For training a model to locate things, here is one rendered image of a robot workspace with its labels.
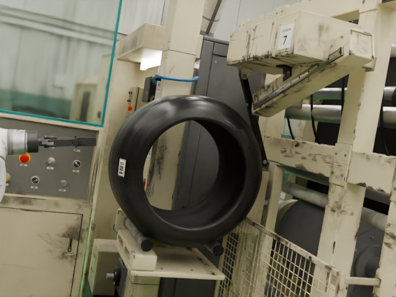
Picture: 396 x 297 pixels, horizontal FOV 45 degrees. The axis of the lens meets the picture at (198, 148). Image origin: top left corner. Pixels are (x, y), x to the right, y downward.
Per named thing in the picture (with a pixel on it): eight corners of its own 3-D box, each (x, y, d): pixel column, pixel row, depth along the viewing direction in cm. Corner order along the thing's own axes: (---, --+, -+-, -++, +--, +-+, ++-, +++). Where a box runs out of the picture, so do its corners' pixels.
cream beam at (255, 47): (223, 65, 213) (228, 32, 213) (273, 75, 222) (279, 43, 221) (291, 53, 156) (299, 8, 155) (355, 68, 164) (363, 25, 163)
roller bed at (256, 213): (214, 221, 235) (224, 161, 234) (241, 224, 240) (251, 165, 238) (229, 232, 217) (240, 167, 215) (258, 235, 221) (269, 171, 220)
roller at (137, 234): (137, 223, 208) (128, 228, 207) (131, 214, 207) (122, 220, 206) (155, 247, 175) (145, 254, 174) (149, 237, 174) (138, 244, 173)
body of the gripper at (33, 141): (26, 132, 163) (54, 132, 166) (26, 130, 171) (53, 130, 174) (26, 154, 164) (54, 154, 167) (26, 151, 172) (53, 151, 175)
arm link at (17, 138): (9, 128, 170) (27, 128, 172) (10, 153, 171) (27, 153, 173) (7, 129, 161) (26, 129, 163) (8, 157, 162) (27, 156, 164)
